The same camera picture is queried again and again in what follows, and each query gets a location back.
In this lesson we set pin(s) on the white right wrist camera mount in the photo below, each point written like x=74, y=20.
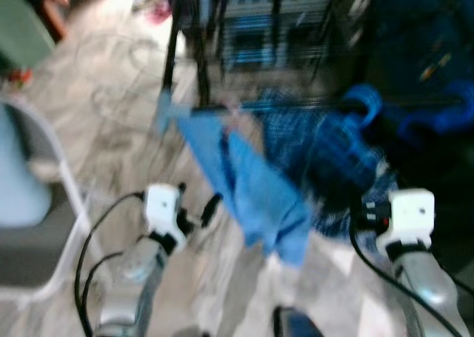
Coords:
x=411, y=211

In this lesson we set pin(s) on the dark blue hanging cloth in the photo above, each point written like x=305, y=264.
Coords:
x=415, y=26

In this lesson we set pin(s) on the black clothes rack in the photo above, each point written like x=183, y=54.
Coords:
x=172, y=48

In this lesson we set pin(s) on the light blue folding table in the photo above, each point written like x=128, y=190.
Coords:
x=18, y=181

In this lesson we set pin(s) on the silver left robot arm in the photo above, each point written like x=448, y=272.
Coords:
x=129, y=278

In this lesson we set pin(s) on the dark hanging garment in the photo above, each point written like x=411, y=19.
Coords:
x=437, y=174

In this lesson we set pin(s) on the grey right robot leg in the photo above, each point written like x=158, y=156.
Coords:
x=296, y=324

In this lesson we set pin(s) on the blue plastic hanger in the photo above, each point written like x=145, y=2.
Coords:
x=368, y=92
x=444, y=120

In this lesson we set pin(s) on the brown wooden furniture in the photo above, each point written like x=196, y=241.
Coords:
x=53, y=15

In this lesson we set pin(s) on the light blue shirt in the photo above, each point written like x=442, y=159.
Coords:
x=259, y=196

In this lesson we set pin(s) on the dark green panel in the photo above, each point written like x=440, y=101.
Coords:
x=18, y=26

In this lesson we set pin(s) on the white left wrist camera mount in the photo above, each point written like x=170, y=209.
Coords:
x=161, y=204

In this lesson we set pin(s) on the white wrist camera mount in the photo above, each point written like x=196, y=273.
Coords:
x=161, y=204
x=411, y=211

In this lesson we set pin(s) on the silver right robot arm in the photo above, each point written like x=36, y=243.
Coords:
x=426, y=285

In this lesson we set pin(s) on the blue plaid shirt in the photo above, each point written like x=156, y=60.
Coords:
x=326, y=159

